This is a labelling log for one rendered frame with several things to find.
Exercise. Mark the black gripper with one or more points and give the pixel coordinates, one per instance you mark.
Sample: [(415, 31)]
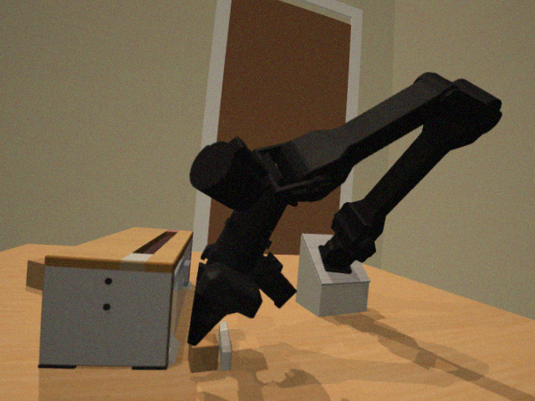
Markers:
[(224, 285)]

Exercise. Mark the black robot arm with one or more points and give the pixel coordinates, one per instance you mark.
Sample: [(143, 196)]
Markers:
[(453, 115)]

